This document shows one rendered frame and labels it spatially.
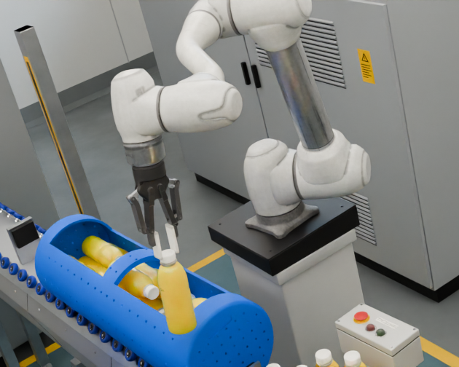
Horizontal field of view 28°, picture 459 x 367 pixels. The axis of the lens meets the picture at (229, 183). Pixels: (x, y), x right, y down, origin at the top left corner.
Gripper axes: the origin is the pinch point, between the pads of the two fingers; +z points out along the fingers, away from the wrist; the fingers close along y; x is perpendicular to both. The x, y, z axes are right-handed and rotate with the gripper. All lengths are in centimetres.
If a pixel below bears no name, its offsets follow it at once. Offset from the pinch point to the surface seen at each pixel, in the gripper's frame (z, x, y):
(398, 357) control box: 38, 30, -41
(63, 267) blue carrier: 26, -68, 3
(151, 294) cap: 28.9, -34.2, -9.0
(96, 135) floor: 97, -447, -174
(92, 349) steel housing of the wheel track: 55, -68, 0
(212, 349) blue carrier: 33.0, -1.3, -7.5
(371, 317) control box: 34, 17, -45
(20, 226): 31, -131, -6
